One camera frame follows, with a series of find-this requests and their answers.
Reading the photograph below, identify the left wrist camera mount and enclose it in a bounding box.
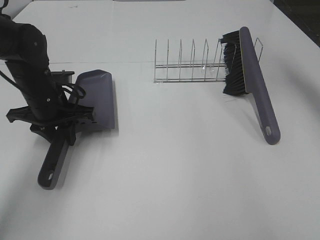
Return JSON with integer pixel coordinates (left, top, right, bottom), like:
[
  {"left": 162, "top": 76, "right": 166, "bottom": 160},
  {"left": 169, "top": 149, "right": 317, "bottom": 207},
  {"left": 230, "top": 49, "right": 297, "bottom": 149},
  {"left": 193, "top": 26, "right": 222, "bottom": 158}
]
[{"left": 51, "top": 70, "right": 75, "bottom": 84}]

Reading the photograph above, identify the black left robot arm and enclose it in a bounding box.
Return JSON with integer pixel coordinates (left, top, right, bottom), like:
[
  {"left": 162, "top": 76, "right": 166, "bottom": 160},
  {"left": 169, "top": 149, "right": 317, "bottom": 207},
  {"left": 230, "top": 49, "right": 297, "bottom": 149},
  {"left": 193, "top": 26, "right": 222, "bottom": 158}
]
[{"left": 0, "top": 14, "right": 94, "bottom": 146}]

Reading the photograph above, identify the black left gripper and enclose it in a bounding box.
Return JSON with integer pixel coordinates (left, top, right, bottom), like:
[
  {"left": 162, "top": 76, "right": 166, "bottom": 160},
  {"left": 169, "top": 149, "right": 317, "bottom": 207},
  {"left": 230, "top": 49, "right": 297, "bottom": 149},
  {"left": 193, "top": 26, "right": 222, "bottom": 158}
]
[{"left": 6, "top": 99, "right": 95, "bottom": 146}]

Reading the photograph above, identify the grey plastic dustpan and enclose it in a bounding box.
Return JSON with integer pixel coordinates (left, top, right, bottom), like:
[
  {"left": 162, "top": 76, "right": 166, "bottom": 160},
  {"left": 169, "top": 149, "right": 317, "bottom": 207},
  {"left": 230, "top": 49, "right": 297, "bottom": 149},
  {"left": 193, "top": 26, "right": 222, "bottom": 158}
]
[{"left": 37, "top": 69, "right": 116, "bottom": 190}]

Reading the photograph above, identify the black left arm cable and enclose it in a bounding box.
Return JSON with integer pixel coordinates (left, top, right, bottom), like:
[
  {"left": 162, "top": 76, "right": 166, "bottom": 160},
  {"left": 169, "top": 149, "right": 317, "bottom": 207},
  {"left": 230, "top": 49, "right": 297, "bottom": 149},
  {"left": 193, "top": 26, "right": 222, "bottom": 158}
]
[{"left": 0, "top": 69, "right": 87, "bottom": 111}]

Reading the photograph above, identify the chrome wire dish rack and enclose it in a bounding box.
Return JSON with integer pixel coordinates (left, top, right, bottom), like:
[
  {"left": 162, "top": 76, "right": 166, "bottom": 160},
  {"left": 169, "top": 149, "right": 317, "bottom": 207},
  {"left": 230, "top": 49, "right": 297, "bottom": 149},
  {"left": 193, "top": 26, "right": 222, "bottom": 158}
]
[{"left": 152, "top": 37, "right": 264, "bottom": 84}]

